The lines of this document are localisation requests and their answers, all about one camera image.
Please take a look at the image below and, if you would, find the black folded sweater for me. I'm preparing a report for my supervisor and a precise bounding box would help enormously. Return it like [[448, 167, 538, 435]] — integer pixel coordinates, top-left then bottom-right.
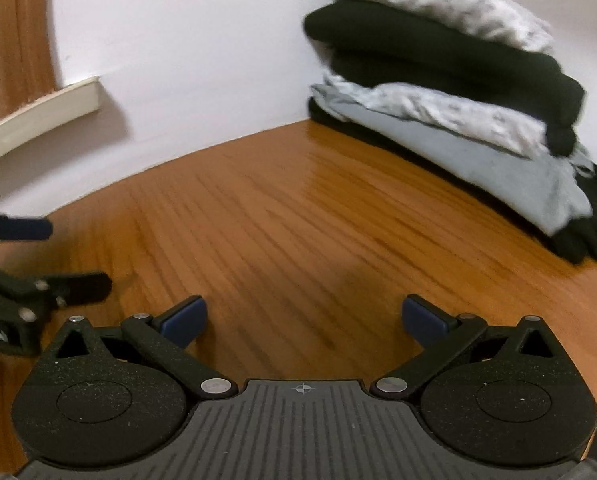
[[304, 0, 585, 156]]

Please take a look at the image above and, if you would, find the white patterned garment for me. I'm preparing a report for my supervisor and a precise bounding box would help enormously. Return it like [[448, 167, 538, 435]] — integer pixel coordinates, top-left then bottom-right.
[[364, 0, 554, 54], [323, 70, 549, 158]]

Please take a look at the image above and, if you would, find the brown wooden window frame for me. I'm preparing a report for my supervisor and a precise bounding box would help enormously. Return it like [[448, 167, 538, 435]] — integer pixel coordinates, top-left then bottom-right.
[[0, 0, 58, 119]]

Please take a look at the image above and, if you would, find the black bottom folded garment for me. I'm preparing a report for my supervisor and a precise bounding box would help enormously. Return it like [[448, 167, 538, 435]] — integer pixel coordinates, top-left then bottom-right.
[[307, 98, 597, 264]]

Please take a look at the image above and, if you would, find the beige window sill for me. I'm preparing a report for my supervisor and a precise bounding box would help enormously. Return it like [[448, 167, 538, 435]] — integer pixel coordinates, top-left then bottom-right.
[[0, 78, 101, 158]]

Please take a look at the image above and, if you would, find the folded white patterned garment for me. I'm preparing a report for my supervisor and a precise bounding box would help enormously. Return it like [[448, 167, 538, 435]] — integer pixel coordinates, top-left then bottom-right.
[[323, 70, 549, 158]]

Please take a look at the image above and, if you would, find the grey folded garment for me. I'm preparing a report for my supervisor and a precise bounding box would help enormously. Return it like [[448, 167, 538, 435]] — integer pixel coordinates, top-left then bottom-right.
[[311, 84, 592, 236]]

